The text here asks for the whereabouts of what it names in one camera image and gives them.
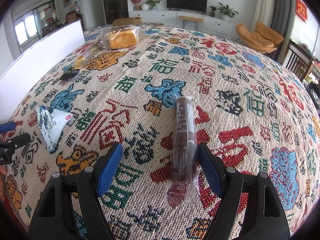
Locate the white blue triangular snack packet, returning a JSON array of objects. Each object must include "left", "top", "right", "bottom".
[{"left": 36, "top": 105, "right": 74, "bottom": 153}]

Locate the operator left hand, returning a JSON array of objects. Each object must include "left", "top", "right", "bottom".
[{"left": 0, "top": 165, "right": 7, "bottom": 203}]

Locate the white storage box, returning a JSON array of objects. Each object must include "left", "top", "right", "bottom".
[{"left": 1, "top": 21, "right": 85, "bottom": 123}]

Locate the window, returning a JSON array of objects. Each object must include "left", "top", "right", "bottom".
[{"left": 14, "top": 13, "right": 38, "bottom": 45}]

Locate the patterned woven table cloth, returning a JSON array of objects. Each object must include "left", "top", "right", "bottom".
[{"left": 1, "top": 25, "right": 319, "bottom": 239}]

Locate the dark dining chair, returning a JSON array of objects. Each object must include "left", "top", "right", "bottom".
[{"left": 66, "top": 11, "right": 83, "bottom": 25}]

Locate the bagged bread loaf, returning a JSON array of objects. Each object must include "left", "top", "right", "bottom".
[{"left": 99, "top": 25, "right": 148, "bottom": 50}]

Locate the dark wooden chair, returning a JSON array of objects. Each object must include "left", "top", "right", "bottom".
[{"left": 282, "top": 40, "right": 314, "bottom": 81}]

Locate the orange lounge chair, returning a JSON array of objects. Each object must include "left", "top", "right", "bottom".
[{"left": 236, "top": 21, "right": 284, "bottom": 54}]

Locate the red flower vase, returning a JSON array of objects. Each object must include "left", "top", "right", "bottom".
[{"left": 131, "top": 0, "right": 142, "bottom": 10}]

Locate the white round vase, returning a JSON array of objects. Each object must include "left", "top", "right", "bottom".
[{"left": 141, "top": 3, "right": 150, "bottom": 10}]

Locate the green potted plant left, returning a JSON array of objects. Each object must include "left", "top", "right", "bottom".
[{"left": 146, "top": 0, "right": 162, "bottom": 10}]

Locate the white tv cabinet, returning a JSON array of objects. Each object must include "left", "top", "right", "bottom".
[{"left": 129, "top": 10, "right": 234, "bottom": 40}]

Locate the grey curtain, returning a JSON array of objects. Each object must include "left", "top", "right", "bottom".
[{"left": 269, "top": 0, "right": 297, "bottom": 40}]

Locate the small wooden bench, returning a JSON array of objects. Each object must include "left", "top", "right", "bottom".
[{"left": 178, "top": 16, "right": 204, "bottom": 31}]

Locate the large leafy potted plant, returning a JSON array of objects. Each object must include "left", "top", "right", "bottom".
[{"left": 218, "top": 2, "right": 239, "bottom": 22}]

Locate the white curtain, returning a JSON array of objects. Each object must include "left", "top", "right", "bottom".
[{"left": 250, "top": 0, "right": 276, "bottom": 32}]

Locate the small dark potted plant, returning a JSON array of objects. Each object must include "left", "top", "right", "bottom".
[{"left": 209, "top": 5, "right": 217, "bottom": 17}]

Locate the black television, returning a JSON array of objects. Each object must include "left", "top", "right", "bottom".
[{"left": 167, "top": 0, "right": 207, "bottom": 12}]

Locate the red wall decoration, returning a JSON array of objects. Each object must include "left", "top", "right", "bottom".
[{"left": 296, "top": 0, "right": 308, "bottom": 22}]

